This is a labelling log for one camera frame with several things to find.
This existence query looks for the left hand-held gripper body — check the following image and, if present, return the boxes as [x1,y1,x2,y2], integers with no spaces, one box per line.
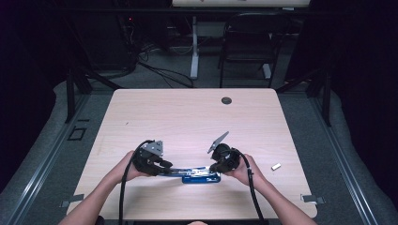
[131,140,165,177]

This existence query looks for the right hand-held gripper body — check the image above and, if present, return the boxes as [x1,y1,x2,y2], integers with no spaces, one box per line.
[207,130,242,174]

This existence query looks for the blue stapler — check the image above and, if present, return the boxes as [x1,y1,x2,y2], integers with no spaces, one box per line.
[159,165,222,185]

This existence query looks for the person's right hand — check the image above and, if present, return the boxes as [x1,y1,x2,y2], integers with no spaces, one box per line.
[222,153,268,189]

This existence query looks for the person's left hand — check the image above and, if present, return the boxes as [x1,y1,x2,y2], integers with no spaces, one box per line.
[113,150,151,185]

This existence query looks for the black tape rectangle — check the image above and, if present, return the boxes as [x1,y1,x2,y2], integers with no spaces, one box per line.
[67,126,88,142]

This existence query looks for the grey tape piece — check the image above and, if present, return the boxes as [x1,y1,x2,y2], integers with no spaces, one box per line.
[59,193,85,208]
[299,193,326,205]

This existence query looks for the black folding chair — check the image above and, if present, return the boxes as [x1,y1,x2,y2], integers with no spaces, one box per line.
[218,12,292,89]

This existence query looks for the white-legged table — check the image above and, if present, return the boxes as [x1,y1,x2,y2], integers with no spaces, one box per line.
[172,0,311,81]

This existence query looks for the dark equipment cabinet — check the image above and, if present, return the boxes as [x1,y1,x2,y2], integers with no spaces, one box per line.
[69,12,137,72]

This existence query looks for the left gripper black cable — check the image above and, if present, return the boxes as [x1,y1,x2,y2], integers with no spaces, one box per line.
[117,139,156,225]

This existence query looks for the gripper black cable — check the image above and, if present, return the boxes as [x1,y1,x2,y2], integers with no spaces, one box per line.
[229,148,270,225]
[117,139,156,225]

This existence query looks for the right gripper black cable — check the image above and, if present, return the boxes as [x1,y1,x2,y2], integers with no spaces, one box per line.
[229,148,270,225]

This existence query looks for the black floor cables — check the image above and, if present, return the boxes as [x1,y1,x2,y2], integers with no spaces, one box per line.
[118,15,195,89]

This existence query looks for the black metal frame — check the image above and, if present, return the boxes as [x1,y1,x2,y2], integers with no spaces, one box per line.
[64,67,124,124]
[275,67,332,128]

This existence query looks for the grey floor rail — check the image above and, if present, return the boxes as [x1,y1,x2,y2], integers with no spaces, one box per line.
[2,93,90,225]
[311,95,380,225]

